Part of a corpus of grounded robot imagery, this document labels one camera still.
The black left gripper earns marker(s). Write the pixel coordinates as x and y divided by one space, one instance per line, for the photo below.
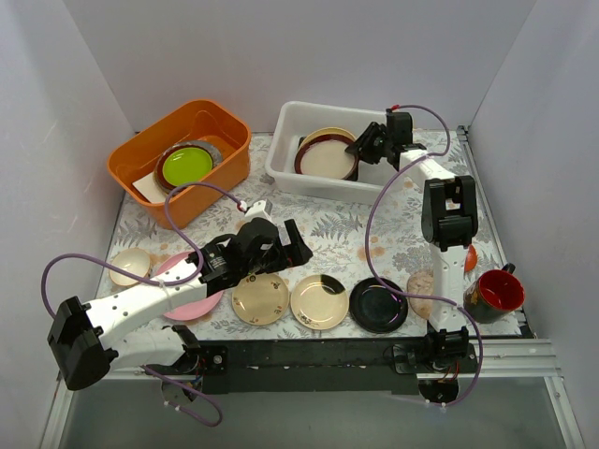
284 248

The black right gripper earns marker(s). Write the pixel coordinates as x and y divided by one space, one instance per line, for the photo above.
372 143

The black floral rectangular plate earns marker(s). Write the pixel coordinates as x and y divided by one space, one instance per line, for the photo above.
355 173

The yellow bear plate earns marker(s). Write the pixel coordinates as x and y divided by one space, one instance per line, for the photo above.
327 131

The red rimmed grey plate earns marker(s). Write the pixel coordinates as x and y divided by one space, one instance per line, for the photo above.
325 159

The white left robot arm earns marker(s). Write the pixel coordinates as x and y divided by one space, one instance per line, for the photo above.
88 340

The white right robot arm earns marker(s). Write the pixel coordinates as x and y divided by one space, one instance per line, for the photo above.
449 222

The white plastic bin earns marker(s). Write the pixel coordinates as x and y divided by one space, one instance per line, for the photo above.
299 119

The white square plate in bin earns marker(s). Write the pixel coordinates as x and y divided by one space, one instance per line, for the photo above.
148 190

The orange plastic bin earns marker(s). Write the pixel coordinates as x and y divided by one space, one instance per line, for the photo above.
201 119

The cream plate with green patch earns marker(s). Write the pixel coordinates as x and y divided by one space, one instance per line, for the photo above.
319 302

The cream floral plate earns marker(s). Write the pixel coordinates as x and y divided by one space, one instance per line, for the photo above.
260 300

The floral table mat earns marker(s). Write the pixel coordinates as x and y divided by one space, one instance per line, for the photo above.
335 232

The black round plate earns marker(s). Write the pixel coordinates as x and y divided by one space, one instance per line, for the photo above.
376 309

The pink speckled glass plate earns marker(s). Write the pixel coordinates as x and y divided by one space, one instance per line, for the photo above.
421 283

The lime green plate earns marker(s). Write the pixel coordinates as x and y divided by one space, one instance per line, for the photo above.
185 165

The red small bowl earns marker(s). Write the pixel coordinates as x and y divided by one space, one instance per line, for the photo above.
471 259

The small cream bowl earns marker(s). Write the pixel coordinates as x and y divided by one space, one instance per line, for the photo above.
134 261

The black skull mug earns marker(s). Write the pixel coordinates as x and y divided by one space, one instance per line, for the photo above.
493 295

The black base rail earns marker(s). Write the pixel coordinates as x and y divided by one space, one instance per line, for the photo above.
236 366

